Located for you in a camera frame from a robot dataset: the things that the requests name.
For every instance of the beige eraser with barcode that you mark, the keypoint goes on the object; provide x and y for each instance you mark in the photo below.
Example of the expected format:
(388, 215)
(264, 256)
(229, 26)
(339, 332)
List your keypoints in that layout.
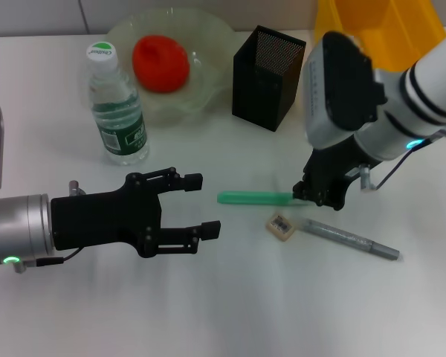
(280, 227)

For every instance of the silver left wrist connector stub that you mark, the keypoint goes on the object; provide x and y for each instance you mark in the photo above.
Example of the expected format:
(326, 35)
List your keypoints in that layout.
(75, 187)

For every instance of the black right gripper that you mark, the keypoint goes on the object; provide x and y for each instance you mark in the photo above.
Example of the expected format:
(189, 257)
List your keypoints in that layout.
(331, 163)

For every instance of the yellow plastic bin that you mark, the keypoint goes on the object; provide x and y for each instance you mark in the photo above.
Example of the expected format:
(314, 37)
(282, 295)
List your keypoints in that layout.
(390, 29)

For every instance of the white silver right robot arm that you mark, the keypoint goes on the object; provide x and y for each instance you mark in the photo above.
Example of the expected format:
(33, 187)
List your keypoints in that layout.
(423, 85)

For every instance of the orange fruit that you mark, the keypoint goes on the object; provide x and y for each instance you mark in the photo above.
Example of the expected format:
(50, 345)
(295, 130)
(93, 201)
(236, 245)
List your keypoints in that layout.
(160, 63)

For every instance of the clear water bottle green label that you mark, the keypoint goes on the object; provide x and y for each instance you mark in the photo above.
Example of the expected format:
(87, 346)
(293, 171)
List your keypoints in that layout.
(122, 126)

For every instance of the green pen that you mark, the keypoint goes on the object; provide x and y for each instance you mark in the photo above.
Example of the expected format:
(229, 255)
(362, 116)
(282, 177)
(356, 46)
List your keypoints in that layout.
(252, 198)

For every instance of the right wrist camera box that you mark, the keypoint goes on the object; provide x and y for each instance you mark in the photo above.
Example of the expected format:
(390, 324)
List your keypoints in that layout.
(338, 89)

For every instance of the clear glass fruit bowl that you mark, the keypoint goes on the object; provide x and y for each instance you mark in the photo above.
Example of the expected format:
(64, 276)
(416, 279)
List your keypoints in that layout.
(204, 74)

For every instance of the grey marker pen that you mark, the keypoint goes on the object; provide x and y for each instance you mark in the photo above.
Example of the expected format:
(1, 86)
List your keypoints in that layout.
(349, 238)

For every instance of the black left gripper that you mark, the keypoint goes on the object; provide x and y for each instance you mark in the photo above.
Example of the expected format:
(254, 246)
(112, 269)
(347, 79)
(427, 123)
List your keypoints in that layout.
(104, 219)

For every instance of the black mesh pen holder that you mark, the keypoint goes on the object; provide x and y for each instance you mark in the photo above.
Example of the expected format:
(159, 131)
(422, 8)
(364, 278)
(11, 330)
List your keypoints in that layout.
(260, 93)

